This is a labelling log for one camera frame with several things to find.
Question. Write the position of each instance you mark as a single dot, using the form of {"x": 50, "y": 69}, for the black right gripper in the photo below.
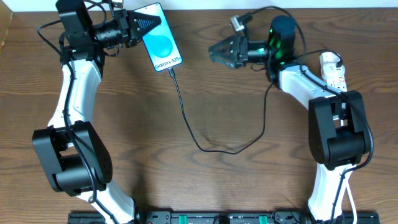
{"x": 241, "y": 51}

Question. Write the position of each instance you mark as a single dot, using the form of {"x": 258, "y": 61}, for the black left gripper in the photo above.
{"x": 127, "y": 28}

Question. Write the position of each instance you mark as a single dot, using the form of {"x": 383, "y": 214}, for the blue Galaxy smartphone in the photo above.
{"x": 159, "y": 42}

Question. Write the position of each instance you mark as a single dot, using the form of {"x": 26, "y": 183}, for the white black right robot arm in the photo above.
{"x": 339, "y": 136}

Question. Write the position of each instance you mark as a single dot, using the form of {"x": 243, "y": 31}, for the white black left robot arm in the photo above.
{"x": 73, "y": 156}

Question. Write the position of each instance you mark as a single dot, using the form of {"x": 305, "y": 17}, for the white power strip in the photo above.
{"x": 338, "y": 82}

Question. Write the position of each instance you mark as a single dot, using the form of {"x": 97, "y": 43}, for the white USB wall charger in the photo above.
{"x": 331, "y": 65}

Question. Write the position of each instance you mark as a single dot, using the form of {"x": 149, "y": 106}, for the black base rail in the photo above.
{"x": 278, "y": 216}

